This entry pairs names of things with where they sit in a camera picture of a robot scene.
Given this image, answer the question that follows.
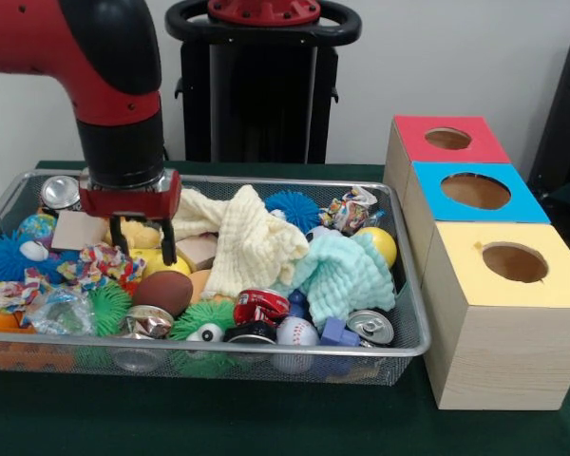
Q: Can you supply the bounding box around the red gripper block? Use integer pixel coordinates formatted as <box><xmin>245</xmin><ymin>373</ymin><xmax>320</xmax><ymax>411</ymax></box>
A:
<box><xmin>79</xmin><ymin>169</ymin><xmax>183</xmax><ymax>266</ymax></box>

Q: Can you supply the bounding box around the cream yellow cloth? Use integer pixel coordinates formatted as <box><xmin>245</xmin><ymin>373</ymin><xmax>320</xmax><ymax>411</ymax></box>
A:
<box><xmin>170</xmin><ymin>184</ymin><xmax>310</xmax><ymax>300</ymax></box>

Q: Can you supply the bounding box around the shallow clear mesh bin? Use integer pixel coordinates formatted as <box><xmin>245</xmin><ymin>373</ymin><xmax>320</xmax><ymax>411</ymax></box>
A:
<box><xmin>0</xmin><ymin>168</ymin><xmax>432</xmax><ymax>387</ymax></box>

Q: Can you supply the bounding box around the wooden three-hole box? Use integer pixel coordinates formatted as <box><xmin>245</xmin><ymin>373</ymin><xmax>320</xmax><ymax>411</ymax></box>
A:
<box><xmin>382</xmin><ymin>115</ymin><xmax>570</xmax><ymax>411</ymax></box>

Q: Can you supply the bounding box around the brown toy football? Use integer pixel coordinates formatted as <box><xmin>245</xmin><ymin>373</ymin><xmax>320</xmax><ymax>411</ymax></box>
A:
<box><xmin>131</xmin><ymin>270</ymin><xmax>195</xmax><ymax>318</ymax></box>

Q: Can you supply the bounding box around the orange foam disc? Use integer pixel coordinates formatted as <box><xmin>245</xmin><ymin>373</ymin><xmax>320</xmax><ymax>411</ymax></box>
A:
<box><xmin>187</xmin><ymin>269</ymin><xmax>237</xmax><ymax>308</ymax></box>

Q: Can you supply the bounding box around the silver drink can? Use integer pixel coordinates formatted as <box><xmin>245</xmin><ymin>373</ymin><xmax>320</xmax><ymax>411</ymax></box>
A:
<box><xmin>40</xmin><ymin>175</ymin><xmax>83</xmax><ymax>211</ymax></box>

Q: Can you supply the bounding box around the green spiky ball with eye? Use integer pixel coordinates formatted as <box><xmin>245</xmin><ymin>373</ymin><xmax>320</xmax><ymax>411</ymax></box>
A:
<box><xmin>168</xmin><ymin>299</ymin><xmax>238</xmax><ymax>343</ymax></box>

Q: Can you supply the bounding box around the blue spiky ball with eyes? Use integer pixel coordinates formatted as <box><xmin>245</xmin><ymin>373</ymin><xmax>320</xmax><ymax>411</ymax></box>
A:
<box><xmin>0</xmin><ymin>231</ymin><xmax>72</xmax><ymax>292</ymax></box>
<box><xmin>264</xmin><ymin>190</ymin><xmax>322</xmax><ymax>224</ymax></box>

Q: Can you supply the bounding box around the small baseball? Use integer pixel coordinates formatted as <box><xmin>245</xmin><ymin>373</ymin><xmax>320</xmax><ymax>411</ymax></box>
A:
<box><xmin>275</xmin><ymin>315</ymin><xmax>320</xmax><ymax>347</ymax></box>

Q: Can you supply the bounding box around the dark green tablecloth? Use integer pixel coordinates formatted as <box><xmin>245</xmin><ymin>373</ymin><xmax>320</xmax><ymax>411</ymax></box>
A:
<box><xmin>0</xmin><ymin>160</ymin><xmax>570</xmax><ymax>456</ymax></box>

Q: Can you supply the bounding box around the mint green cloth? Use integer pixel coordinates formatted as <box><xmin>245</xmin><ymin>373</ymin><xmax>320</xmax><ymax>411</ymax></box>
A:
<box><xmin>294</xmin><ymin>232</ymin><xmax>397</xmax><ymax>332</ymax></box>

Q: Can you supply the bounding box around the yellow ball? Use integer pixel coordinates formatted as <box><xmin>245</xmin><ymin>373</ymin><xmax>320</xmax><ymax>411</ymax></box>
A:
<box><xmin>351</xmin><ymin>226</ymin><xmax>399</xmax><ymax>270</ymax></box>

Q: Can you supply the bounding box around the black upright panel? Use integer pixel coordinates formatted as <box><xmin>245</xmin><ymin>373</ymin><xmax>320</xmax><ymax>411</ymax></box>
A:
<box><xmin>526</xmin><ymin>30</ymin><xmax>570</xmax><ymax>200</ymax></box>

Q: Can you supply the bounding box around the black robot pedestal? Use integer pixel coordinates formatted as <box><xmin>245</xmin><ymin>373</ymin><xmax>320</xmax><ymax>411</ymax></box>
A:
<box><xmin>163</xmin><ymin>0</ymin><xmax>363</xmax><ymax>165</ymax></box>

